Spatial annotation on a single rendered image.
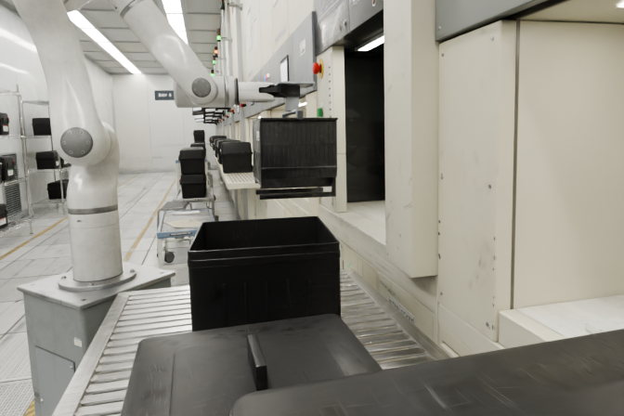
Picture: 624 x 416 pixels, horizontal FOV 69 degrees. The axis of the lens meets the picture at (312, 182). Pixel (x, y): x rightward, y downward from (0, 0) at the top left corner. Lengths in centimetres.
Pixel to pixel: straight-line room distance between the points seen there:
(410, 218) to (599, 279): 30
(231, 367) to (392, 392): 37
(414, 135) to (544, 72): 22
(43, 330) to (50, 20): 75
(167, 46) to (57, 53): 26
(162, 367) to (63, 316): 68
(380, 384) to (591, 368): 11
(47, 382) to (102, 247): 36
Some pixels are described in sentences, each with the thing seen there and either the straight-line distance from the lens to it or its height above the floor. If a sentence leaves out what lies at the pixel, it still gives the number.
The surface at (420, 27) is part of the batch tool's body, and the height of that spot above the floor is 131.
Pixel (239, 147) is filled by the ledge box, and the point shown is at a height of 102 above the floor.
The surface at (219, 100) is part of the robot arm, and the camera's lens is 125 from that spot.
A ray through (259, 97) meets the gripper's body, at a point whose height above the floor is 123.
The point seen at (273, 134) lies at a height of 113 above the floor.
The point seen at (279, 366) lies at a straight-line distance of 58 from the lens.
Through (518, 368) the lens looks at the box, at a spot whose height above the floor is 101.
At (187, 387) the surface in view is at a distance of 56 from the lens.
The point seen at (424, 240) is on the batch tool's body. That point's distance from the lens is 84.
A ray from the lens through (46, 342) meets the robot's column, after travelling 137.
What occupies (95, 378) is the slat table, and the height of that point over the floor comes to 76.
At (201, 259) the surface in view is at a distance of 83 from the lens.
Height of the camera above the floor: 114
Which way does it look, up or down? 6 degrees down
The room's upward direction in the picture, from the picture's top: 2 degrees counter-clockwise
